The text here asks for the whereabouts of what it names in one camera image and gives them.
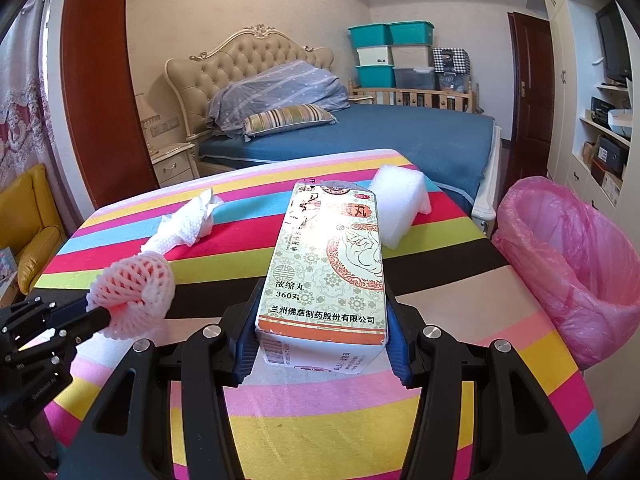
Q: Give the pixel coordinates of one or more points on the teal storage box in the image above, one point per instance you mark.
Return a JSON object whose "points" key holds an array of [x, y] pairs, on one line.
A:
{"points": [[411, 33], [375, 76], [370, 36]]}

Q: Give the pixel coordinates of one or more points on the red-brown wooden panel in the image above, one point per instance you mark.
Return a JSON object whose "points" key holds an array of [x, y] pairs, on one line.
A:
{"points": [[100, 85]]}

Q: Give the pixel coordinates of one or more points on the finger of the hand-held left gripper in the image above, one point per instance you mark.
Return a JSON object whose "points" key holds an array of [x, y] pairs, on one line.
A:
{"points": [[72, 311], [85, 329]]}

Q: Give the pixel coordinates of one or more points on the black television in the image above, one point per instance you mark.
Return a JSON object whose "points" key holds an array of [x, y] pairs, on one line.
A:
{"points": [[612, 45]]}

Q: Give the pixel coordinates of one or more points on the grey striped duvet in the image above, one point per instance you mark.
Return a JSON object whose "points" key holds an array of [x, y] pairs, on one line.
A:
{"points": [[280, 90]]}

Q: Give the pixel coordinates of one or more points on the white storage box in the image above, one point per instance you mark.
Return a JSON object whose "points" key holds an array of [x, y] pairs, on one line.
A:
{"points": [[374, 56]]}

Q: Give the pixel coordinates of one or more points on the black safe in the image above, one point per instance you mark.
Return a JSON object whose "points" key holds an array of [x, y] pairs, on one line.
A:
{"points": [[610, 155]]}

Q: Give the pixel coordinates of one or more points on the small pink foam fruit net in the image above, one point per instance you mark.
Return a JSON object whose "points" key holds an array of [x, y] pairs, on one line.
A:
{"points": [[135, 290]]}

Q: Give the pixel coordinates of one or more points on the dark wooden door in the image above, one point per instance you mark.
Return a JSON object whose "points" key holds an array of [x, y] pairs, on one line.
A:
{"points": [[527, 80]]}

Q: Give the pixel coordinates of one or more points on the checkered bag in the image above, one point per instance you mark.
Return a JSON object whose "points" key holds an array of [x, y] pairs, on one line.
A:
{"points": [[451, 60]]}

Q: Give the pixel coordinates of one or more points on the trash bin with pink bag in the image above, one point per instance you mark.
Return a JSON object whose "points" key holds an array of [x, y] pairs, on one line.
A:
{"points": [[560, 240]]}

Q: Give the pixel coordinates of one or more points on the cream nightstand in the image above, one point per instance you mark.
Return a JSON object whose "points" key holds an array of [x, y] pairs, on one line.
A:
{"points": [[172, 165]]}

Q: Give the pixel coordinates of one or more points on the cream wardrobe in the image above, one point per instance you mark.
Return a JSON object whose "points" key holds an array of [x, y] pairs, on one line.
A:
{"points": [[565, 110]]}

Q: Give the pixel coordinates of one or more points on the yellow armchair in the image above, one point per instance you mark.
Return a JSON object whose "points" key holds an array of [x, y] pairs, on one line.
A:
{"points": [[30, 220]]}

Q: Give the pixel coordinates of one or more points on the white foam block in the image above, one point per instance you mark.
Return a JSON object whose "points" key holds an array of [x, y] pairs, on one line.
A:
{"points": [[400, 205]]}

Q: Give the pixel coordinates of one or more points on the striped pillow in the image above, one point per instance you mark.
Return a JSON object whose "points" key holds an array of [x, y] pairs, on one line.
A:
{"points": [[290, 119]]}

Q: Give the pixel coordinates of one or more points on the striped colourful tablecloth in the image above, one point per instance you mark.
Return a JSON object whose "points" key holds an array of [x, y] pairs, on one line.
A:
{"points": [[325, 410]]}

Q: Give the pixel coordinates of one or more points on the wooden crib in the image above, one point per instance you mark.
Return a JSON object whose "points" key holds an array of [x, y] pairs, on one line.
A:
{"points": [[415, 97]]}

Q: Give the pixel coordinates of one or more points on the white printer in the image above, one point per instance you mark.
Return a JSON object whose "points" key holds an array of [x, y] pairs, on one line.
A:
{"points": [[620, 122]]}

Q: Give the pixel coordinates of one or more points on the crumpled white tissue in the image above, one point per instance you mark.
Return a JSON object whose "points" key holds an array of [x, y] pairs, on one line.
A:
{"points": [[185, 225]]}

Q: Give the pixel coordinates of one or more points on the wall switch panel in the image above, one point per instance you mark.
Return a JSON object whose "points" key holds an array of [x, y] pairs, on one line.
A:
{"points": [[164, 126]]}

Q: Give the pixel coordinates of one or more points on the lace patterned curtain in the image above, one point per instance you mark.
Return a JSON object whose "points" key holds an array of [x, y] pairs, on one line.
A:
{"points": [[25, 110]]}

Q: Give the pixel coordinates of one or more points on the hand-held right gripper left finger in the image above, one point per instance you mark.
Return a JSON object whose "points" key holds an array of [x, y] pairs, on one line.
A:
{"points": [[245, 355]]}

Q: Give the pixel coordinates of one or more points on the patterned medicine box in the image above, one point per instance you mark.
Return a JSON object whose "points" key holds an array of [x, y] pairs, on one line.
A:
{"points": [[325, 270]]}

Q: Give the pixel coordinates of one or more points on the grey storage box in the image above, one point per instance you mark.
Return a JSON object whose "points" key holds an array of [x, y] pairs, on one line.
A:
{"points": [[412, 56]]}

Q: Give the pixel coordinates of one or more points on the bed with tufted headboard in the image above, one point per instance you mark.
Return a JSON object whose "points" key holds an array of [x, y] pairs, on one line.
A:
{"points": [[400, 140]]}

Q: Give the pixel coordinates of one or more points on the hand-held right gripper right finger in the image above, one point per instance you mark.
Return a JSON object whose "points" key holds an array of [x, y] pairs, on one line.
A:
{"points": [[405, 355]]}

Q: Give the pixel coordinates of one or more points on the clear dark storage box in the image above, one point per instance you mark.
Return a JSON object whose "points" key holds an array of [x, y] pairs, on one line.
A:
{"points": [[415, 78]]}

